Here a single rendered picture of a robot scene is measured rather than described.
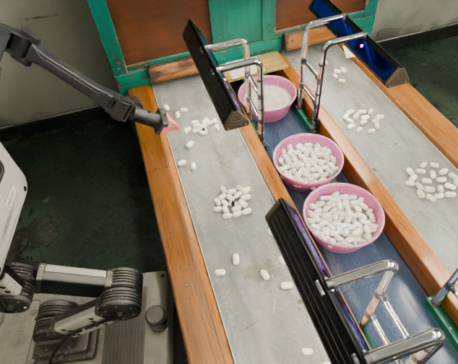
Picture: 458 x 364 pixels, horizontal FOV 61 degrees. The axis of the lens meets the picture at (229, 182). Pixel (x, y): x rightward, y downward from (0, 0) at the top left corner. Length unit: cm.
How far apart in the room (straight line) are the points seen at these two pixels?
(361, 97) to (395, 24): 176
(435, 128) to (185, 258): 110
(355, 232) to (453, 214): 34
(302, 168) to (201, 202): 41
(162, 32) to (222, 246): 104
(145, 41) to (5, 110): 153
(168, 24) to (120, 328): 128
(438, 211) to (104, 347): 125
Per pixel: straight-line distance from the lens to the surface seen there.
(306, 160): 153
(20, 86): 303
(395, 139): 169
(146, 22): 186
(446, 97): 327
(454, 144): 170
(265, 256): 127
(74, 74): 149
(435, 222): 146
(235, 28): 196
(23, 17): 278
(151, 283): 159
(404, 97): 187
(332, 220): 138
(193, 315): 118
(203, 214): 138
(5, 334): 173
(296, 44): 206
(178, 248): 129
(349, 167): 153
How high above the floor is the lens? 185
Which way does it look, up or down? 49 degrees down
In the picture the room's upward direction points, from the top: 7 degrees counter-clockwise
